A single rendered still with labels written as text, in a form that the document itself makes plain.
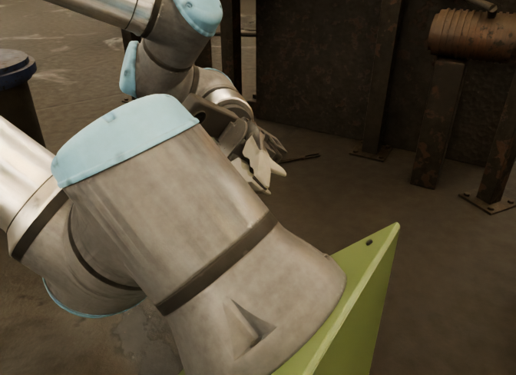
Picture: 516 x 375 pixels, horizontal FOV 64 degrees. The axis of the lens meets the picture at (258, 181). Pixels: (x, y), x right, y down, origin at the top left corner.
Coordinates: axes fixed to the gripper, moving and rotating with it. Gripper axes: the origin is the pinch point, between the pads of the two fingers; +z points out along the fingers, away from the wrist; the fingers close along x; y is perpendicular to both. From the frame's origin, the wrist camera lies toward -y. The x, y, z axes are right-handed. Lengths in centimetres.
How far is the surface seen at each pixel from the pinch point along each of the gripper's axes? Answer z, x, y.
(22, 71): -73, 28, -26
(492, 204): -30, -18, 94
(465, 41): -46, -46, 57
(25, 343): -20, 60, -5
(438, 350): 7, 11, 54
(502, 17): -44, -56, 59
